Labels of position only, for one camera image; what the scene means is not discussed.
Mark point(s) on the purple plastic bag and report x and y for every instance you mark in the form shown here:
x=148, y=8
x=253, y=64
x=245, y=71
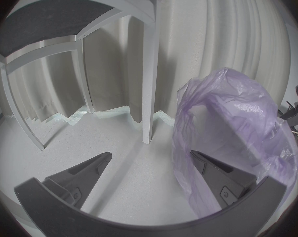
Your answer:
x=237, y=102

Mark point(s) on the white curtain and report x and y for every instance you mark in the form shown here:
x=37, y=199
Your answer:
x=183, y=33
x=237, y=33

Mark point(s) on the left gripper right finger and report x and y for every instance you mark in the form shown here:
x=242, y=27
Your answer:
x=220, y=176

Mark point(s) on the grey padded white chair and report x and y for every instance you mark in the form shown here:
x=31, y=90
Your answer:
x=40, y=21

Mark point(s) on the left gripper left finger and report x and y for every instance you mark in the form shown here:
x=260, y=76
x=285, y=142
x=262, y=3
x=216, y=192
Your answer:
x=84, y=174

